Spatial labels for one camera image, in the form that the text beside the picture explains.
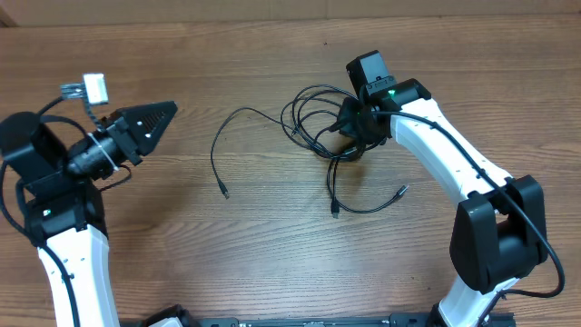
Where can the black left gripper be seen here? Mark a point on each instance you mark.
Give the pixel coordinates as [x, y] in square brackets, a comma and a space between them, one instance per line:
[132, 137]

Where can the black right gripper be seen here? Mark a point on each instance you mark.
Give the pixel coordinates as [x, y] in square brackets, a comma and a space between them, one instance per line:
[344, 125]

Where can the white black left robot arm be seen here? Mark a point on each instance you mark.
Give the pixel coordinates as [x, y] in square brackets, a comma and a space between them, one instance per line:
[63, 210]

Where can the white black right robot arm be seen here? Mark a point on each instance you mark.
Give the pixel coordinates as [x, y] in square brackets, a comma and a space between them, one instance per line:
[499, 234]

